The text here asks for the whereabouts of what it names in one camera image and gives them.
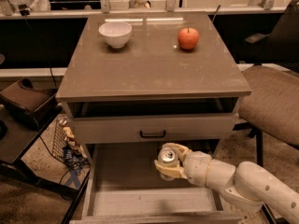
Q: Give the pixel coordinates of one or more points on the open grey bottom drawer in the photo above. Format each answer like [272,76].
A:
[125,188]

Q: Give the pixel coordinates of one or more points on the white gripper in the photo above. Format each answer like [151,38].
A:
[196,166]

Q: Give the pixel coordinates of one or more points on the black side table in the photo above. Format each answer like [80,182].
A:
[14,145]

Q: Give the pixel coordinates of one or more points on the closed grey drawer black handle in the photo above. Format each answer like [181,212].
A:
[168,128]

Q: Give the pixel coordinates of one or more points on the red apple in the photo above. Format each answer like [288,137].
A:
[188,38]

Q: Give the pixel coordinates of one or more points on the grey drawer cabinet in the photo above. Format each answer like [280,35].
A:
[151,75]

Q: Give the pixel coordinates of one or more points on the white ceramic bowl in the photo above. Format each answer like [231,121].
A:
[116,33]

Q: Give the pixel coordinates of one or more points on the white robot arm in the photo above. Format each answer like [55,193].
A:
[247,185]

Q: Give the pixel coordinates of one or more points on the brown fabric office chair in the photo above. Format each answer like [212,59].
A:
[273,106]

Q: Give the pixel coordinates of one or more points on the wire mesh basket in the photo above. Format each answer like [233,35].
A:
[65,148]

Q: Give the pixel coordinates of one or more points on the brown bag on side table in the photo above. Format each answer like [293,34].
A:
[28,105]

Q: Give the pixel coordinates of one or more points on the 7up soda can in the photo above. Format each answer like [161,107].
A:
[167,158]

